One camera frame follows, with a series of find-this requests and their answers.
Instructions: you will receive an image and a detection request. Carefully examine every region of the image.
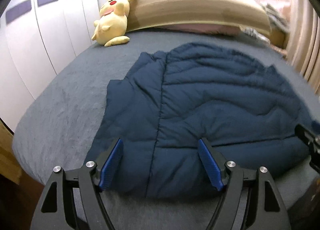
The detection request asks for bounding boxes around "beige curtain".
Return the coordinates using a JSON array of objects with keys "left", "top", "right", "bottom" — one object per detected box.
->
[{"left": 286, "top": 0, "right": 319, "bottom": 95}]

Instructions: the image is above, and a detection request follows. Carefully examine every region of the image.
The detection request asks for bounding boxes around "yellow Pikachu plush toy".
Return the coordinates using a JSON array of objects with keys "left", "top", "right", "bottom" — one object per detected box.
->
[{"left": 91, "top": 0, "right": 133, "bottom": 47}]

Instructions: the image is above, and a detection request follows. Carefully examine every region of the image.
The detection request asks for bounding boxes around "navy blue puffer jacket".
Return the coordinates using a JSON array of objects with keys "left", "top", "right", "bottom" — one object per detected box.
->
[{"left": 86, "top": 43, "right": 312, "bottom": 199}]

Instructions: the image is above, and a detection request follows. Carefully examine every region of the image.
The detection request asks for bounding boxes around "pile of folded clothes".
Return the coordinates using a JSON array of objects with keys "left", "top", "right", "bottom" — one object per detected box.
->
[{"left": 242, "top": 3, "right": 290, "bottom": 44}]

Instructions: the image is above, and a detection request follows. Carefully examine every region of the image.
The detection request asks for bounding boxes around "pink pillow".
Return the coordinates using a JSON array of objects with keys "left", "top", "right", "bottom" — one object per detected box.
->
[{"left": 157, "top": 24, "right": 241, "bottom": 36}]

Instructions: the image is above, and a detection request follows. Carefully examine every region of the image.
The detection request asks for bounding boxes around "wooden nightstand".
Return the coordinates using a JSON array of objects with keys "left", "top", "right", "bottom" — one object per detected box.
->
[{"left": 268, "top": 28, "right": 286, "bottom": 49}]

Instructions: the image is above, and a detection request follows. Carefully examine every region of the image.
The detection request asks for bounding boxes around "grey bed sheet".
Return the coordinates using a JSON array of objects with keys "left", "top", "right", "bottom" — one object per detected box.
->
[{"left": 13, "top": 29, "right": 319, "bottom": 229}]

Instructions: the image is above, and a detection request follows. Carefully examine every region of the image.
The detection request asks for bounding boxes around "white wardrobe with purple panels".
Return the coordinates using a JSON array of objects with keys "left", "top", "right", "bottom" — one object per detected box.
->
[{"left": 1, "top": 0, "right": 98, "bottom": 130}]

